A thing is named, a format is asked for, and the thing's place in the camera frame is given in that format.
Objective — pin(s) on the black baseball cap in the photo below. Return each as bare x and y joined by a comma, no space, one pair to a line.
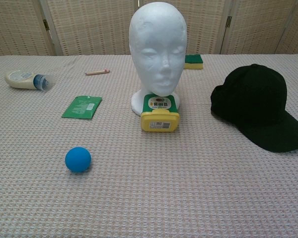
255,99

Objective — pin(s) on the white foam mannequin head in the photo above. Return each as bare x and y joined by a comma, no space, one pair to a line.
156,44

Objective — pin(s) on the white lotion bottle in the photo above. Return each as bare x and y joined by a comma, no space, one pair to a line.
20,79

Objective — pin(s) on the green jar with yellow lid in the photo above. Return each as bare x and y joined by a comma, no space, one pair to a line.
159,120

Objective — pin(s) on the pink white woven tablecloth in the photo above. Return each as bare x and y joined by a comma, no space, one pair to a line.
149,186

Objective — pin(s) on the green foil sachet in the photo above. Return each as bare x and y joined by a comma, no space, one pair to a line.
82,107

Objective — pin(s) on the wooden pencil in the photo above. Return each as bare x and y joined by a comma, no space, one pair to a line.
96,72

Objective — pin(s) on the green and yellow sponge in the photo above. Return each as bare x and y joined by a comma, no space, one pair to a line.
193,62

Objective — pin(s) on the blue foam ball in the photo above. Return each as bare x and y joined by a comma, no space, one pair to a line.
78,159

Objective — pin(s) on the beige woven folding screen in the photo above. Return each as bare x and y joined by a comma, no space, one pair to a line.
94,27

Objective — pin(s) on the brass screen hinge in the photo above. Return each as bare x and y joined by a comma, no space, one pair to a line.
229,21
46,24

